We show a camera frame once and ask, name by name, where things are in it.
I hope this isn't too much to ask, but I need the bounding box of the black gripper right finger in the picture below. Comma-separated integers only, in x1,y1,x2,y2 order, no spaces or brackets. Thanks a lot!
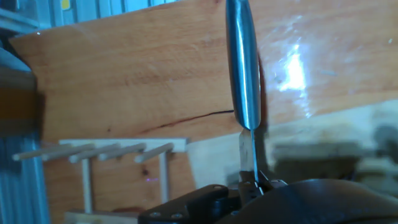
257,170,288,195

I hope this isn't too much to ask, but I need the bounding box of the wooden cutting board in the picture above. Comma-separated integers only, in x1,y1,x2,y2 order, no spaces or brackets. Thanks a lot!
185,99,398,200

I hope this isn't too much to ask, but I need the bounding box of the steel cleaver knife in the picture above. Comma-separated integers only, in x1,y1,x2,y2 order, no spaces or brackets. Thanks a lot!
224,0,262,184

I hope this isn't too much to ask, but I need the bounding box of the wooden peg dish rack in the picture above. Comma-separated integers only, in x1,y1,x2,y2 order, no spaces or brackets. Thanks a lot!
12,138,191,224

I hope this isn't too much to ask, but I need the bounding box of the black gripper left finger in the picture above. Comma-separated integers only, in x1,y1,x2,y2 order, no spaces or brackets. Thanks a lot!
137,170,264,224

